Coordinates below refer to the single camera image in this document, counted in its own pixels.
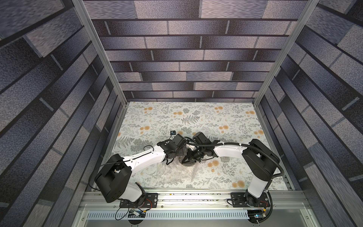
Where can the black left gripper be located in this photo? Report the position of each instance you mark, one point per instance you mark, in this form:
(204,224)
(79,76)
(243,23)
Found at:
(183,152)

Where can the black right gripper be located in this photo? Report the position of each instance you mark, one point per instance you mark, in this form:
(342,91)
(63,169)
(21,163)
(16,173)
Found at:
(192,154)

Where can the clear bubble wrap sheet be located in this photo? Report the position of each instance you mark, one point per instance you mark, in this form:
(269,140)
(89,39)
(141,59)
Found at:
(174,175)

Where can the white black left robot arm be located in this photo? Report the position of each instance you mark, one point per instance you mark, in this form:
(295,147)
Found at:
(113,180)

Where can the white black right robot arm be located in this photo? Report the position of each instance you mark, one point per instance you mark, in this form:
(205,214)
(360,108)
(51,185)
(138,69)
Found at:
(263,163)

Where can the grey tape dispenser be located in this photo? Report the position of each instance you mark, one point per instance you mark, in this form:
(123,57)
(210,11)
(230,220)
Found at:
(225,159)

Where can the left green circuit board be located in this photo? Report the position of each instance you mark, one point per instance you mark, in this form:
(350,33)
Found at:
(136,213)

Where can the green circuit board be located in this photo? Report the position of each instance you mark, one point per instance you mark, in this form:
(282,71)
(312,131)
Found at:
(136,213)
(256,216)

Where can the right green circuit board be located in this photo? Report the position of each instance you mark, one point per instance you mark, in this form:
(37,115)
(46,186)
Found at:
(256,216)

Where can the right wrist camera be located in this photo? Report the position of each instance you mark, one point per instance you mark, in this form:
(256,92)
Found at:
(200,139)

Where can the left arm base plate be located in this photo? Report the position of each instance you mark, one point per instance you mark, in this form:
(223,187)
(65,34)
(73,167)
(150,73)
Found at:
(148,201)

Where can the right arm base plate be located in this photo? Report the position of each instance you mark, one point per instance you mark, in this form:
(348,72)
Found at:
(241,200)

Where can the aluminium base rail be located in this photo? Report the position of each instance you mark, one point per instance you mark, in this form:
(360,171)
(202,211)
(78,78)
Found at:
(196,199)

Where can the white perforated cable tray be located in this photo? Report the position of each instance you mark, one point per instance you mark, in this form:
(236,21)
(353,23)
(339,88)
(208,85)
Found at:
(169,215)

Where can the aluminium frame post left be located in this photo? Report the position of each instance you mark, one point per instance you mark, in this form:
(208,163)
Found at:
(87,22)

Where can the aluminium frame post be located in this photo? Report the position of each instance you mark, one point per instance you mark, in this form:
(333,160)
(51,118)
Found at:
(306,13)
(87,22)

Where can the aluminium frame post right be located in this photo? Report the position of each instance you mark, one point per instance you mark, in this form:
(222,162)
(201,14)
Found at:
(306,13)

